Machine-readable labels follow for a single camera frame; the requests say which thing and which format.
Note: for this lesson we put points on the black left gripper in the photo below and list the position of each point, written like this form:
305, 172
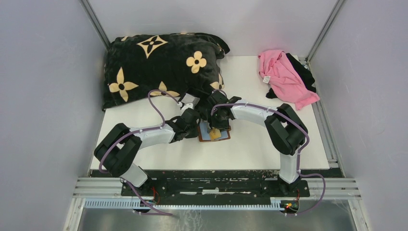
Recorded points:
195, 134

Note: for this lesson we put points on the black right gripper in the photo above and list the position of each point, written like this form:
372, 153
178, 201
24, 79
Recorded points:
224, 125

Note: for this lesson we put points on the brown leather card holder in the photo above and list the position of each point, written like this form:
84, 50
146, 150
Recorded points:
208, 134

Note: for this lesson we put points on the yellow card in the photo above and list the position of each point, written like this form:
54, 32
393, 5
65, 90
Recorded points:
214, 134

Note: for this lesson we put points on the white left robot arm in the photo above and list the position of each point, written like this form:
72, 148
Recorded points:
117, 151

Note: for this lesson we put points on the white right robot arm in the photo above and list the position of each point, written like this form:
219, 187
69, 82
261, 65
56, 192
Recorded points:
286, 130

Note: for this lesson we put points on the white card stack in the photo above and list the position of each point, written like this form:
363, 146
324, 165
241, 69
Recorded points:
188, 98

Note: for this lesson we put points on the pink cloth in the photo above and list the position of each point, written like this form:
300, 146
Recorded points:
276, 70

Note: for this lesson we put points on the black floral plush pillow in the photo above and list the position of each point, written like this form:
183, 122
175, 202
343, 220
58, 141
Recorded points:
154, 65

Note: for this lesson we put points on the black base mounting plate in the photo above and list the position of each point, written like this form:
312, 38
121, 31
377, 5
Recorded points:
232, 187

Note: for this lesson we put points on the black cloth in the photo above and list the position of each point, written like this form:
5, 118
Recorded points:
304, 73

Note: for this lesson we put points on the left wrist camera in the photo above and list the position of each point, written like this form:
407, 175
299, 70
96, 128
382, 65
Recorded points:
185, 106

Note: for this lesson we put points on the white slotted cable duct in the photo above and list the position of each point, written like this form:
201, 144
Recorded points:
100, 203

